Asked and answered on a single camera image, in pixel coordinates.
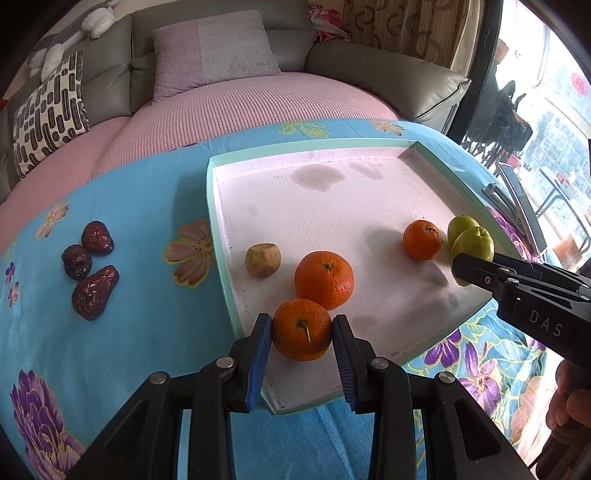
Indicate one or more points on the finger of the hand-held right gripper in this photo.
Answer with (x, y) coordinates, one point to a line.
(535, 268)
(475, 272)

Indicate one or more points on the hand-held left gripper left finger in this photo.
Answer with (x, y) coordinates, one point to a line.
(258, 364)

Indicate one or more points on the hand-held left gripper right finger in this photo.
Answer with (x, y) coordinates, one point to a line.
(344, 364)

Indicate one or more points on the round green jujube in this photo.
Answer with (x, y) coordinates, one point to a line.
(473, 249)

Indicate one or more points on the elongated green jujube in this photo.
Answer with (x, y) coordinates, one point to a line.
(461, 226)

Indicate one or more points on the orange with stick stem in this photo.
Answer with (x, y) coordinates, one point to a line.
(302, 328)

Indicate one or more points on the small orange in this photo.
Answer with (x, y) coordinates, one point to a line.
(422, 240)

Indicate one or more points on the large orange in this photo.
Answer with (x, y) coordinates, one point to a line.
(324, 279)

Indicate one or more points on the brown longan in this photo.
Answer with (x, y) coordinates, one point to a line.
(262, 260)

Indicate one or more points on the teal cardboard tray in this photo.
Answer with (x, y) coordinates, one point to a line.
(351, 203)

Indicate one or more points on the elongated wrinkled red date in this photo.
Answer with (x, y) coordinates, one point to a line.
(94, 292)

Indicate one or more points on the large wrinkled red date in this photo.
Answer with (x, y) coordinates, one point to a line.
(97, 237)

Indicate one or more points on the small wrinkled red date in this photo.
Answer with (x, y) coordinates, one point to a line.
(77, 261)

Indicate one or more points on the person's right hand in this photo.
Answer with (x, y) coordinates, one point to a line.
(570, 406)

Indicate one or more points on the smartphone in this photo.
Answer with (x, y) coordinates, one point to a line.
(521, 207)

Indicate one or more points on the metal phone stand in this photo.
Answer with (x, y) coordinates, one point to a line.
(501, 203)

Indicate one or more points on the black balcony rack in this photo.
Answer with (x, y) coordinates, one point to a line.
(503, 120)

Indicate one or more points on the red round window sticker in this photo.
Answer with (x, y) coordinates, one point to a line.
(579, 83)

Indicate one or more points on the blue floral tablecloth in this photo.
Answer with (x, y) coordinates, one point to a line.
(138, 207)

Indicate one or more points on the grey leather sofa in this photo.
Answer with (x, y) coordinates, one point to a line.
(378, 69)

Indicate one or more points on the brown patterned curtain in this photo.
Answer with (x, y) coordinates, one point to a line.
(406, 27)

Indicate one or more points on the pink knit sofa cover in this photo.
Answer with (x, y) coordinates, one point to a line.
(277, 101)

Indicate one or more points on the pink floral cloth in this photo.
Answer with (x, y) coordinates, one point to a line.
(328, 23)

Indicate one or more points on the purple grey pillow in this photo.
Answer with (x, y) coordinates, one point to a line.
(217, 50)

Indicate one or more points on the black white patterned pillow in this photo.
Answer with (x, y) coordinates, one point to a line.
(51, 115)

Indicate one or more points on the grey white plush toy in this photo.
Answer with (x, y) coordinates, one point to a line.
(60, 50)

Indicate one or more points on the dark sliding door frame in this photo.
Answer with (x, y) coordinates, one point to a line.
(480, 69)

